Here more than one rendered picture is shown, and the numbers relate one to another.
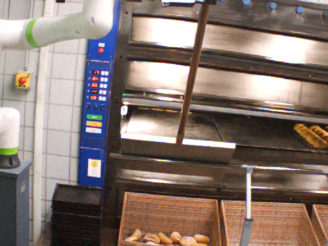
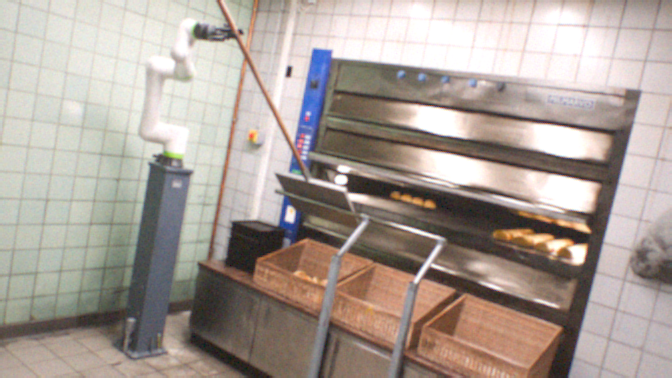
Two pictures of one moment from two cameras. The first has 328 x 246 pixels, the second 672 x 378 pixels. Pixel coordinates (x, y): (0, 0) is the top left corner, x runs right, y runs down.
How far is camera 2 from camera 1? 2.25 m
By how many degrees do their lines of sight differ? 37
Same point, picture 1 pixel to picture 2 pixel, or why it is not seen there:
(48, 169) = (262, 212)
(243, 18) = (418, 93)
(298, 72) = (462, 146)
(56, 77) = (278, 138)
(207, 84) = (379, 153)
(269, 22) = (440, 96)
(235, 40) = (406, 114)
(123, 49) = (324, 119)
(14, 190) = (163, 180)
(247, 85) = (412, 157)
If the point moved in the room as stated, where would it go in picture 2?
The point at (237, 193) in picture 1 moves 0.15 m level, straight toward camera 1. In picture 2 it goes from (394, 261) to (377, 261)
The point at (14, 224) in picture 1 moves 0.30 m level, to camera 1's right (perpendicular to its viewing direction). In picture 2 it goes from (159, 206) to (189, 218)
